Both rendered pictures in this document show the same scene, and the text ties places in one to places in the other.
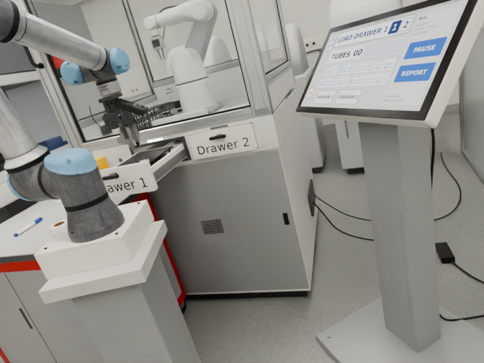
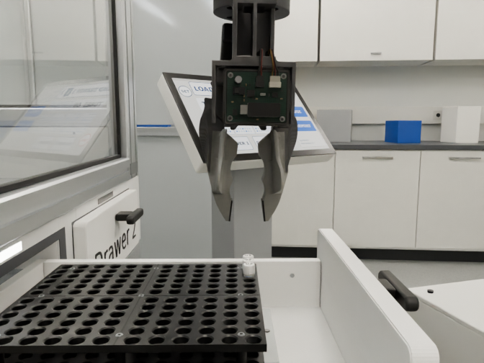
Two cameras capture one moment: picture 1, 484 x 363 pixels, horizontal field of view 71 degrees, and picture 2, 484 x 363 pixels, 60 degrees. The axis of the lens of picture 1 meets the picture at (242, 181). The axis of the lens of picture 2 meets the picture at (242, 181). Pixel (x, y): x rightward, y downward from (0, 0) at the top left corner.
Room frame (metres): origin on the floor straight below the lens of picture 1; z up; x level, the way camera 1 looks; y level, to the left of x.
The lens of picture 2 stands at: (1.45, 0.76, 1.06)
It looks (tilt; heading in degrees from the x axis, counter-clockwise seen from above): 8 degrees down; 250
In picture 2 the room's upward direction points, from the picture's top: straight up
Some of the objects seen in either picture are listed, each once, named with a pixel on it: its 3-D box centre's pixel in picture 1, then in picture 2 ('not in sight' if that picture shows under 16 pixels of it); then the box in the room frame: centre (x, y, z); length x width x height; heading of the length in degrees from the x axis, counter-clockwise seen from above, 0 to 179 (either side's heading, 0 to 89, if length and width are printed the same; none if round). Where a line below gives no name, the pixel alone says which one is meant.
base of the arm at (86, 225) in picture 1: (91, 213); not in sight; (0.90, 0.43, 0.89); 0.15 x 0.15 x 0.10
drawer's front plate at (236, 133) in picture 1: (222, 142); (112, 234); (1.42, 0.04, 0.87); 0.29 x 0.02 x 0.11; 71
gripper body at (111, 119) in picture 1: (116, 111); (251, 65); (1.31, 0.38, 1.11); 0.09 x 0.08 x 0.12; 72
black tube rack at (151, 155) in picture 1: (145, 163); (142, 327); (1.41, 0.37, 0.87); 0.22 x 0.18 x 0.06; 161
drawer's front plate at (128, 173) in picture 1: (119, 181); (354, 321); (1.22, 0.44, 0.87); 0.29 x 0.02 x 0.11; 71
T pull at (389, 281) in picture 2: (111, 176); (384, 289); (1.20, 0.45, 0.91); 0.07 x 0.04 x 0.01; 71
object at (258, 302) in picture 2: not in sight; (250, 297); (1.32, 0.41, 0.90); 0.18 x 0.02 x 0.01; 71
